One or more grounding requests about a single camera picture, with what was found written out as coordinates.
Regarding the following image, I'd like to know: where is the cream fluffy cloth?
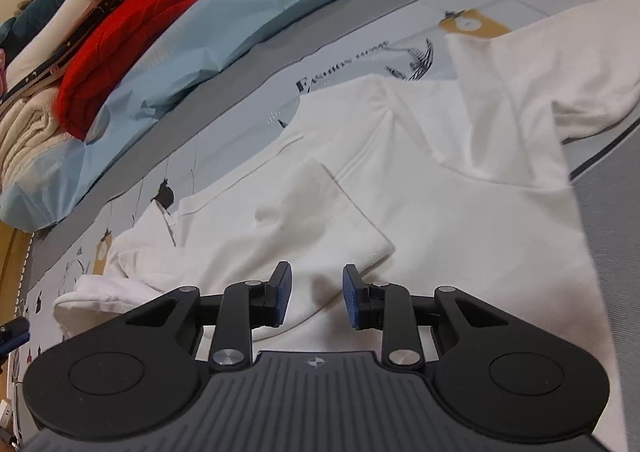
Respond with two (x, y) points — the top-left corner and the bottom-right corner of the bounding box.
(0, 82), (76, 193)

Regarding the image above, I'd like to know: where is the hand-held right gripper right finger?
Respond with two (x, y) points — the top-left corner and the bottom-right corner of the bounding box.
(341, 263), (507, 371)

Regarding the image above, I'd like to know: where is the red knit sweater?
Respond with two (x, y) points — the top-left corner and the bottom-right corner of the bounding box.
(55, 0), (231, 142)

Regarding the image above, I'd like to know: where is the white folded garment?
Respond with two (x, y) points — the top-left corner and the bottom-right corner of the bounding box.
(5, 0), (156, 98)

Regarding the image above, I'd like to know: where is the white t-shirt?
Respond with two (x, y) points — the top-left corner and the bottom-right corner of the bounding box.
(52, 34), (640, 383)

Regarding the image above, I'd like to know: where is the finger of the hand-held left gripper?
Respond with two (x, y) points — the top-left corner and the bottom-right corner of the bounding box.
(0, 316), (30, 351)

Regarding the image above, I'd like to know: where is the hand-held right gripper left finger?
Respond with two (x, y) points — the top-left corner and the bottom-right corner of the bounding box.
(125, 261), (293, 374)

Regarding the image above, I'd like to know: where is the wooden bed frame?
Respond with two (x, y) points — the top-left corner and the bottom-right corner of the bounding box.
(0, 219), (33, 438)

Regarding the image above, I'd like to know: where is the light blue cloth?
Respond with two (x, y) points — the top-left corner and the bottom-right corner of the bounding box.
(0, 0), (491, 233)

